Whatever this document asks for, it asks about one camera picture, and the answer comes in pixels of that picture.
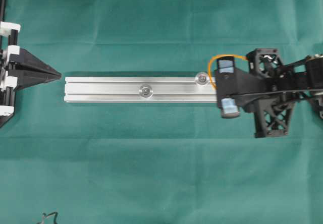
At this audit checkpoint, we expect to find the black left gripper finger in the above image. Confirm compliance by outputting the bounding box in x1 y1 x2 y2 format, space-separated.
15 75 61 91
9 48 61 76

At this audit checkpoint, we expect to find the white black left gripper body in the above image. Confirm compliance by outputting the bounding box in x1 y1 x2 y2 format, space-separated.
1 21 21 116

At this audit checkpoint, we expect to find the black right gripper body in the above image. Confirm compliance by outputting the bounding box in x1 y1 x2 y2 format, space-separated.
247 48 309 138

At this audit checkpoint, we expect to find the orange rubber band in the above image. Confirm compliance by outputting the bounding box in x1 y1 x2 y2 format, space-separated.
207 54 247 90

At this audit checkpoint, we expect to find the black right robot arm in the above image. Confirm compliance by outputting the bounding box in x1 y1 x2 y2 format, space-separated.
246 48 322 138

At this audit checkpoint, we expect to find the silver grooved shaft right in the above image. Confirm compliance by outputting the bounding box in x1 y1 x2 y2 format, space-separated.
195 72 209 86

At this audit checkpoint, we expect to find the silver grooved shaft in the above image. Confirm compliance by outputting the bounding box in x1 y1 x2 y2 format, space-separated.
195 72 209 86
139 84 153 99

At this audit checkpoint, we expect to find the silver grooved shaft left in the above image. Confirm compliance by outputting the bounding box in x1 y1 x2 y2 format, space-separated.
139 84 153 99

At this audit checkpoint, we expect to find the green table cloth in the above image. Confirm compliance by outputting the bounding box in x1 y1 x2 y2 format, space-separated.
1 0 322 223

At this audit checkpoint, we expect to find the black frame rail left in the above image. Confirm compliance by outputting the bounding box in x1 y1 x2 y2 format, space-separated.
0 0 8 23

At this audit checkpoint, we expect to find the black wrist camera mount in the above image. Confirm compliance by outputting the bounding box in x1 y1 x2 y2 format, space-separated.
214 55 272 119

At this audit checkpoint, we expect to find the silver aluminium extrusion rail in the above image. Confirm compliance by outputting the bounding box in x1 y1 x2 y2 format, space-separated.
64 73 217 103

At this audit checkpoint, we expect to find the black wire bottom left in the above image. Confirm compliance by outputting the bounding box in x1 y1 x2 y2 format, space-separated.
36 212 60 224

